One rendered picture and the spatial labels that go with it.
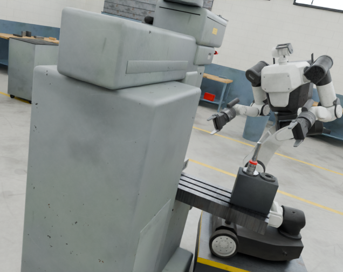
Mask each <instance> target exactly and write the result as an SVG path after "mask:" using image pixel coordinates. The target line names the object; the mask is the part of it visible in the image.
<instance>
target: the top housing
mask: <svg viewBox="0 0 343 272"><path fill-rule="evenodd" d="M153 26H154V27H157V28H162V29H166V30H170V31H174V32H178V33H182V34H185V35H189V36H193V37H195V39H196V44H199V45H205V46H211V47H216V48H219V47H221V45H222V41H223V37H224V33H225V29H226V26H227V22H226V21H225V20H224V19H222V18H221V17H219V16H217V15H216V14H214V13H212V12H211V11H209V10H207V9H206V8H201V7H197V6H192V5H186V4H181V3H175V2H170V1H164V0H158V1H157V3H156V8H155V14H154V20H153Z"/></svg>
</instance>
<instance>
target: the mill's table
mask: <svg viewBox="0 0 343 272"><path fill-rule="evenodd" d="M231 192H232V190H231V189H228V188H225V187H223V186H220V185H217V184H215V183H212V182H209V181H207V180H203V179H201V178H198V177H196V176H193V175H190V174H188V173H185V172H182V173H181V177H180V181H179V185H178V188H177V192H176V197H175V199H176V200H178V201H181V202H183V203H185V204H188V205H190V206H193V207H195V208H198V209H200V210H203V211H205V212H207V213H210V214H212V215H215V216H218V217H220V218H222V219H225V220H227V221H230V222H232V223H235V224H237V225H240V226H242V227H245V228H247V229H250V230H253V231H254V232H257V233H260V234H262V235H264V233H265V231H266V228H267V225H268V223H269V216H270V212H269V214H268V215H267V214H264V213H261V212H257V211H255V210H252V209H248V208H245V207H242V206H239V205H235V204H233V203H230V198H231Z"/></svg>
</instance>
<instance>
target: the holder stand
mask: <svg viewBox="0 0 343 272"><path fill-rule="evenodd" d="M246 169H247V167H239V170H238V173H237V176H236V180H235V183H234V186H233V189H232V192H231V198H230V203H233V204H235V205H239V206H242V207H245V208H248V209H252V210H255V211H257V212H261V213H264V214H267V215H268V214H269V212H270V209H271V206H272V204H273V201H274V198H275V196H276V192H277V190H278V187H279V184H278V179H277V177H275V176H273V175H271V174H269V173H263V172H262V173H260V172H257V171H256V170H255V172H254V173H250V172H248V171H247V170H246Z"/></svg>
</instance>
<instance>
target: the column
mask: <svg viewBox="0 0 343 272"><path fill-rule="evenodd" d="M200 96H201V89H200V88H198V87H195V86H191V85H187V84H184V83H180V82H177V81H166V82H162V83H155V84H148V85H141V86H134V87H127V88H123V89H116V90H111V89H107V88H105V87H101V86H98V85H94V84H91V83H88V82H85V81H82V80H79V79H75V78H71V77H68V76H65V75H62V74H60V73H59V72H58V71H57V65H38V66H36V67H35V68H34V71H33V86H32V103H31V119H30V135H29V152H28V168H27V177H26V193H25V210H24V226H23V243H22V259H21V268H20V272H157V269H158V266H159V262H160V258H161V254H162V250H163V245H164V241H165V238H166V233H167V229H168V225H169V221H170V217H171V214H172V210H173V205H174V201H175V197H176V192H177V188H178V185H179V181H180V177H181V173H182V168H183V164H184V160H185V157H186V152H187V148H188V144H189V140H190V136H191V132H192V129H193V124H194V120H195V115H196V111H197V107H198V103H199V100H200Z"/></svg>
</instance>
